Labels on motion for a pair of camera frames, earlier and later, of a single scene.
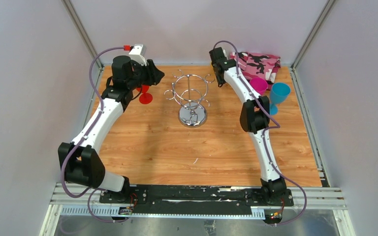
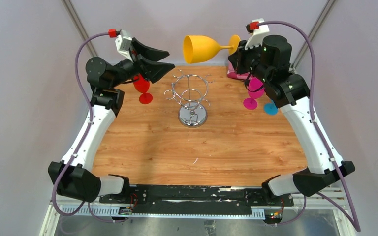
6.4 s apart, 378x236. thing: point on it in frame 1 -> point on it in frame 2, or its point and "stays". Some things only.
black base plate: [193, 199] stays
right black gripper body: [220, 80] -> [250, 59]
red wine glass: [145, 98] stays
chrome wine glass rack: [188, 92] stays
